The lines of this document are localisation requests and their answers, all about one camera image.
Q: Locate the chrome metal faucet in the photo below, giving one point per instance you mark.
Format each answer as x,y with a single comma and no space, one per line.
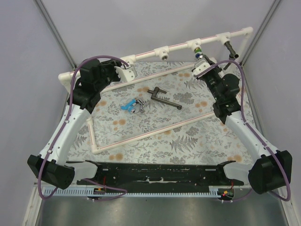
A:
142,104

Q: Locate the dark bronze installed faucet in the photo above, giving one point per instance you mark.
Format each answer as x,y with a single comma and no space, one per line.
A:
232,53

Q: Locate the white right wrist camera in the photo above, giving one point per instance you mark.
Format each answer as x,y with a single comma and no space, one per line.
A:
200,66

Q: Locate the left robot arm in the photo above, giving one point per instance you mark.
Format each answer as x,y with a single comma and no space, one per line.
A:
50,165

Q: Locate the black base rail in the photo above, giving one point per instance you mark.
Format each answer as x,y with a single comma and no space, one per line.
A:
137,174

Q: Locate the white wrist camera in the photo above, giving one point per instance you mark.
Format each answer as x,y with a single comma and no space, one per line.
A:
200,66
127,73

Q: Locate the blue plastic faucet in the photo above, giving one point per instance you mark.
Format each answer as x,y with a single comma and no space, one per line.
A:
130,107

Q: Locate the green plastic faucet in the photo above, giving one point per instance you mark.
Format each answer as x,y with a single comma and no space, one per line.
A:
198,53

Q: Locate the floral patterned table mat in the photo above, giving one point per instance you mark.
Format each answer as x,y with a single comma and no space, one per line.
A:
170,99

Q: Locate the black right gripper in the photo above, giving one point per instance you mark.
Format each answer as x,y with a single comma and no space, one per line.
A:
207,62

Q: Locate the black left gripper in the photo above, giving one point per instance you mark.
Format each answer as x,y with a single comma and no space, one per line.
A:
112,71

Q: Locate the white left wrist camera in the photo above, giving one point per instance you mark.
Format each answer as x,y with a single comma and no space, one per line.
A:
127,73

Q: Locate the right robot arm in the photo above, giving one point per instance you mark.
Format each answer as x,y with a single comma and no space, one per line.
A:
271,170

